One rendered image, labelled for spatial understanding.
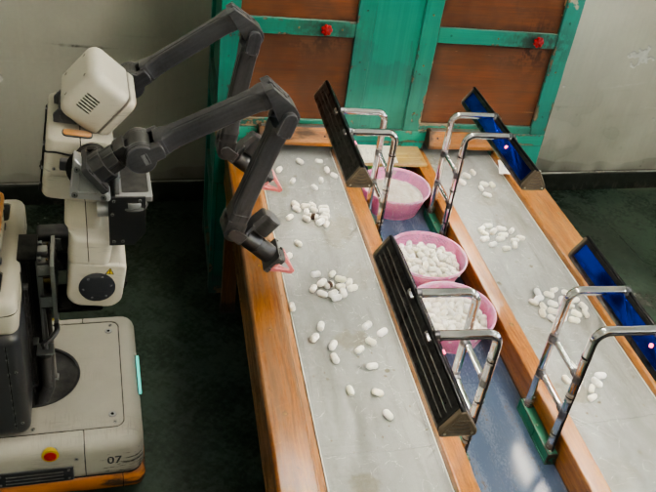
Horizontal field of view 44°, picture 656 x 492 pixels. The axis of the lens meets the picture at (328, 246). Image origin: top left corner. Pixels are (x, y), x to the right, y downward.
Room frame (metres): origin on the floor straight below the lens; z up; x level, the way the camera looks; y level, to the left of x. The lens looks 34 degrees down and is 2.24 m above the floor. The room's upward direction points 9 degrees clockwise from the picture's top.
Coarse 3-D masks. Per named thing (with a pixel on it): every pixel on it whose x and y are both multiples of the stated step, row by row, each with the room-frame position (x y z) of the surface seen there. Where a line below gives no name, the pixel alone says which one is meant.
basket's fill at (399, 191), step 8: (392, 184) 2.68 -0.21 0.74; (400, 184) 2.70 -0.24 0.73; (408, 184) 2.70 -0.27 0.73; (392, 192) 2.62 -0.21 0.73; (400, 192) 2.63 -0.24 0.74; (408, 192) 2.64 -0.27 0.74; (416, 192) 2.66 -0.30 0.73; (392, 200) 2.56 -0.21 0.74; (400, 200) 2.58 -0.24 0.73; (408, 200) 2.59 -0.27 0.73; (416, 200) 2.60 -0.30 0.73
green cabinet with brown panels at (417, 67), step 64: (256, 0) 2.79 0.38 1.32; (320, 0) 2.85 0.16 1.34; (384, 0) 2.91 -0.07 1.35; (448, 0) 2.97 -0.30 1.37; (512, 0) 3.04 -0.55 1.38; (576, 0) 3.09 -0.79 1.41; (256, 64) 2.80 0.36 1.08; (320, 64) 2.86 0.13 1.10; (384, 64) 2.92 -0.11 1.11; (448, 64) 2.99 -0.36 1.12; (512, 64) 3.05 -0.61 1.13; (512, 128) 3.06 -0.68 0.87
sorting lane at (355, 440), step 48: (288, 192) 2.50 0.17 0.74; (336, 192) 2.55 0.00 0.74; (288, 240) 2.20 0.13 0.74; (336, 240) 2.24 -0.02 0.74; (288, 288) 1.94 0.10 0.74; (336, 288) 1.98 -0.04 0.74; (336, 336) 1.76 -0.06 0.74; (384, 336) 1.79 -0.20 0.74; (336, 384) 1.56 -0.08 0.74; (384, 384) 1.59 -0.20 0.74; (336, 432) 1.39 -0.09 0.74; (384, 432) 1.42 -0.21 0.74; (432, 432) 1.44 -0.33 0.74; (336, 480) 1.25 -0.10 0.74; (384, 480) 1.27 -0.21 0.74; (432, 480) 1.29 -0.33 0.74
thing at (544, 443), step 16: (576, 288) 1.62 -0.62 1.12; (592, 288) 1.63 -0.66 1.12; (608, 288) 1.64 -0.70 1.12; (624, 288) 1.65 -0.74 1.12; (560, 304) 1.62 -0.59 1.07; (560, 320) 1.61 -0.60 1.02; (592, 336) 1.47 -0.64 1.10; (608, 336) 1.47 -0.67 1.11; (544, 352) 1.62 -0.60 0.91; (560, 352) 1.56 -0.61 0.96; (592, 352) 1.46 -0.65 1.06; (544, 368) 1.61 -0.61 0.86; (576, 384) 1.47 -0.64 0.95; (528, 400) 1.61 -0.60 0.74; (528, 416) 1.58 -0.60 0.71; (560, 416) 1.47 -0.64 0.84; (544, 432) 1.52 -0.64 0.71; (560, 432) 1.48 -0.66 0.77; (544, 448) 1.47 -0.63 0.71; (544, 464) 1.45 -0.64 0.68
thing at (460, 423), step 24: (384, 264) 1.67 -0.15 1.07; (408, 288) 1.54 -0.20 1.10; (408, 312) 1.47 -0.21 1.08; (408, 336) 1.41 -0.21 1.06; (432, 336) 1.37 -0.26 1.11; (432, 360) 1.31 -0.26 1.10; (432, 384) 1.26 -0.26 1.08; (456, 384) 1.24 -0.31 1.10; (432, 408) 1.20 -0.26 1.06; (456, 408) 1.17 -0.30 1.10; (456, 432) 1.15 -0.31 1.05
